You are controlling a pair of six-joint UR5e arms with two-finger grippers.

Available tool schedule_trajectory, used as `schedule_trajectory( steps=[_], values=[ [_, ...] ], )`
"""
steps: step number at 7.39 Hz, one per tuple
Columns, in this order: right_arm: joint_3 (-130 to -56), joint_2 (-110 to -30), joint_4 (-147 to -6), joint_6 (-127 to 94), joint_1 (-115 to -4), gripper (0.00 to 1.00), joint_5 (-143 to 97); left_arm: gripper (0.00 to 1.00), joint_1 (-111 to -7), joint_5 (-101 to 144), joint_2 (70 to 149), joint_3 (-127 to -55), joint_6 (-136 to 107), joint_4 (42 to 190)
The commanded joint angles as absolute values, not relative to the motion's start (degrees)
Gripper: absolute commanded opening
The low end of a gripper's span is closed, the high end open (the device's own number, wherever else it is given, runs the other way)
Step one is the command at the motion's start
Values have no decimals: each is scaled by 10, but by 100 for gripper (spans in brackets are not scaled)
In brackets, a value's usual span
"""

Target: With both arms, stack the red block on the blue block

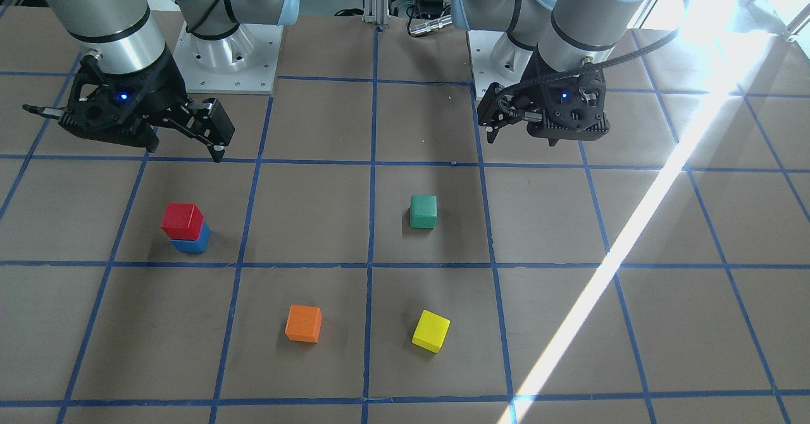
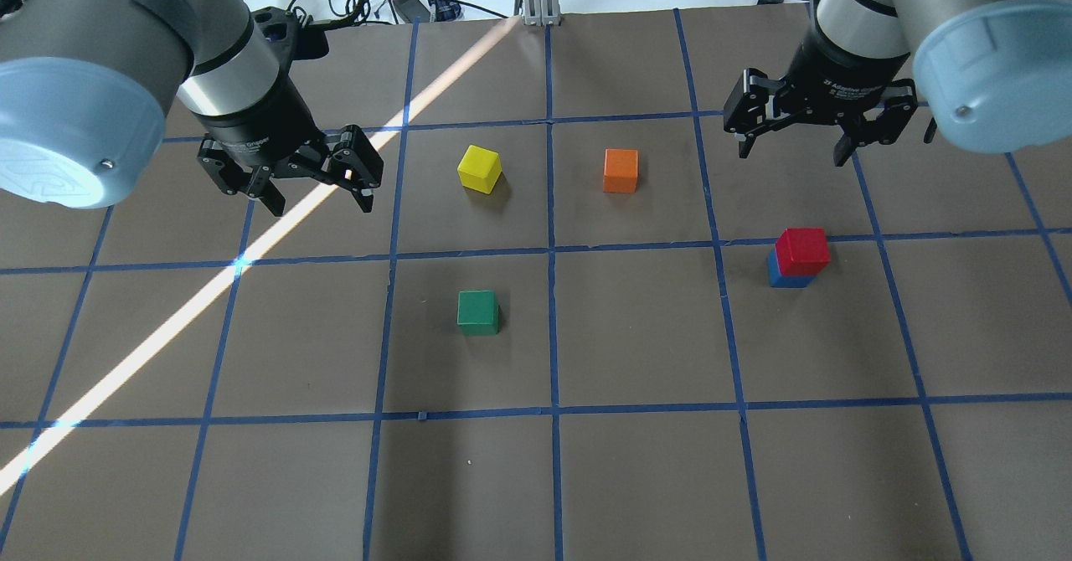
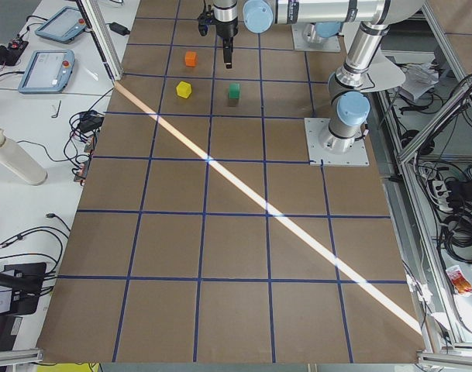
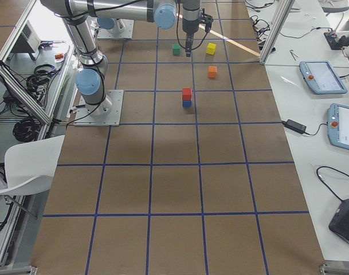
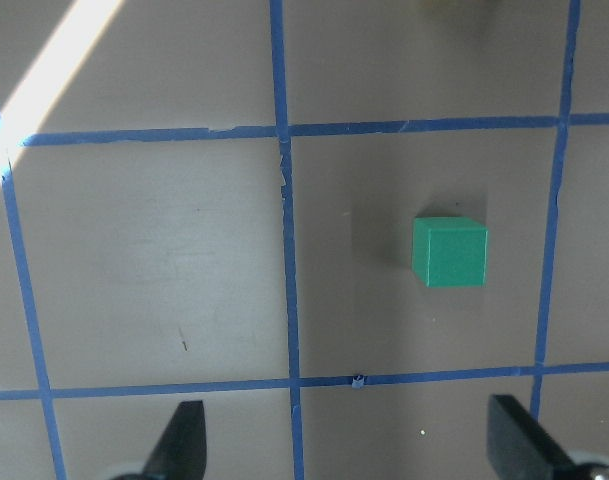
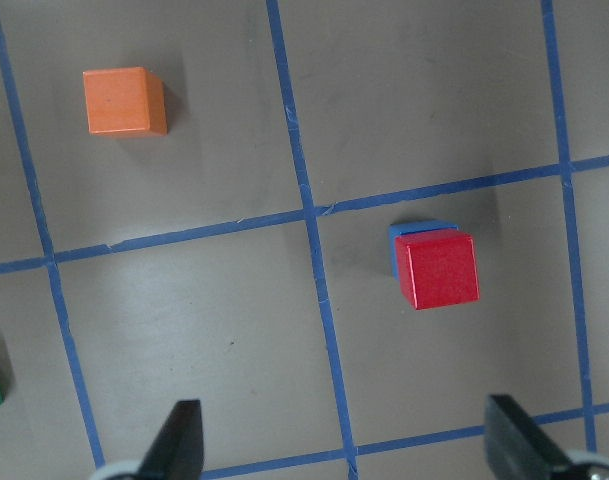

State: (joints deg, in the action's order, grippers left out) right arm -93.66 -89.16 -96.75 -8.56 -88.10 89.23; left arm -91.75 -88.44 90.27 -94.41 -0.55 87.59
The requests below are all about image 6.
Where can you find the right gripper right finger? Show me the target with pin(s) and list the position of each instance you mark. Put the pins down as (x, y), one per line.
(516, 447)

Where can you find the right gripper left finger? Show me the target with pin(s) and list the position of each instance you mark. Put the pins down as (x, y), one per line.
(177, 451)

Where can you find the red wooden block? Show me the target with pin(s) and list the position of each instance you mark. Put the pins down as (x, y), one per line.
(437, 268)

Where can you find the blue wooden block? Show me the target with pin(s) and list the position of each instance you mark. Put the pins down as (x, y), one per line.
(400, 229)

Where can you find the orange wooden block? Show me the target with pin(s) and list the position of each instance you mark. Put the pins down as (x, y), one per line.
(125, 103)

